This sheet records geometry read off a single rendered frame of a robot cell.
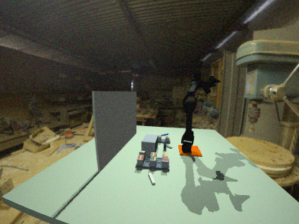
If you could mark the grey flat panel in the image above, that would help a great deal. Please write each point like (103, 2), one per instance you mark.
(114, 115)

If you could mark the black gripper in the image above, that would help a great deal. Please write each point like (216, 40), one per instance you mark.
(211, 82)

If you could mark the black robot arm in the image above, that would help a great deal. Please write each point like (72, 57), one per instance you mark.
(189, 107)

